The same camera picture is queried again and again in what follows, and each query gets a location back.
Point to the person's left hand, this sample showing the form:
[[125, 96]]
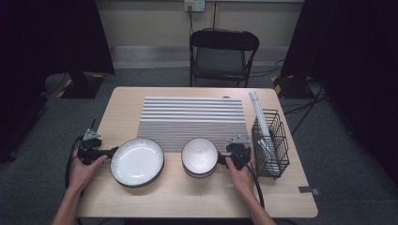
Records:
[[81, 175]]

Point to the black curtain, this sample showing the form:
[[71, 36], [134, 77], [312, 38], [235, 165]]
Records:
[[47, 37], [359, 62]]

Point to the white plate dark rim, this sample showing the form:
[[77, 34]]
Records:
[[137, 162]]

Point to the bundle of white chopsticks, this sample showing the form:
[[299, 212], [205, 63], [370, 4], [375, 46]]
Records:
[[258, 106]]

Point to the small black floor strip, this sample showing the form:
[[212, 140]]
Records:
[[93, 122]]

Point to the grey floor tape piece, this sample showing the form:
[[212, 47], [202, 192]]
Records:
[[308, 189]]

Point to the person's right hand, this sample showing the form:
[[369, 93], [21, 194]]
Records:
[[244, 179]]

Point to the black stand base yellow tape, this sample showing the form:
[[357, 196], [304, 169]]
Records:
[[83, 89], [294, 89]]

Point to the white wall outlet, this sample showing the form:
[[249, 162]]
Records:
[[194, 4]]

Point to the thin vertical wall conduit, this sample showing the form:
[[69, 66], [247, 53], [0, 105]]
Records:
[[214, 15]]

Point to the grey striped placemat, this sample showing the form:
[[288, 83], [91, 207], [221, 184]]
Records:
[[194, 115]]

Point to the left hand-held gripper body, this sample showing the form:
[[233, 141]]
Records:
[[90, 146]]

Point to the round grey stand base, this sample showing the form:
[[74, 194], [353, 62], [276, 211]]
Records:
[[54, 84]]

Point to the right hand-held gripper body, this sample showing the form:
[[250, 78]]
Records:
[[239, 153]]

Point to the black folding chair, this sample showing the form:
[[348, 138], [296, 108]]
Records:
[[223, 40]]

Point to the white ceramic spoon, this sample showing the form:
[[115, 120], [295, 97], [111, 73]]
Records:
[[272, 165]]

